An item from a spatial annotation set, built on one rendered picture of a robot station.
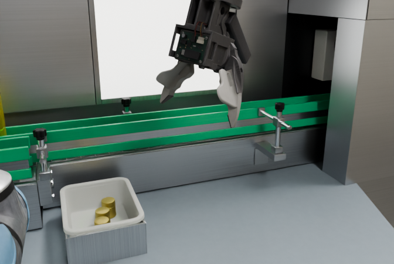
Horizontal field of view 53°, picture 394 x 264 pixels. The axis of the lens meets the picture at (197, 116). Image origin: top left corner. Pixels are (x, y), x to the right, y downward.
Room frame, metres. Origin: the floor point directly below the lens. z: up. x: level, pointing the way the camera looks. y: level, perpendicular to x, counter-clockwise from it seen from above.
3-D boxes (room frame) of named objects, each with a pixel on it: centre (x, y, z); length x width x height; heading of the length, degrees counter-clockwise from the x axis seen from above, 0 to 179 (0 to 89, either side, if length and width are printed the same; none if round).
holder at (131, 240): (0.86, 0.24, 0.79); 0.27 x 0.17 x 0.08; 20
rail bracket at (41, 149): (0.89, 0.37, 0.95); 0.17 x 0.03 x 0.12; 20
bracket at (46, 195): (0.91, 0.38, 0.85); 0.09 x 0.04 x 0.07; 20
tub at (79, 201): (0.84, 0.23, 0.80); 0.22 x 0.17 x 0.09; 20
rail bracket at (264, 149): (1.11, -0.23, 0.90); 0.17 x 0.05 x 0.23; 20
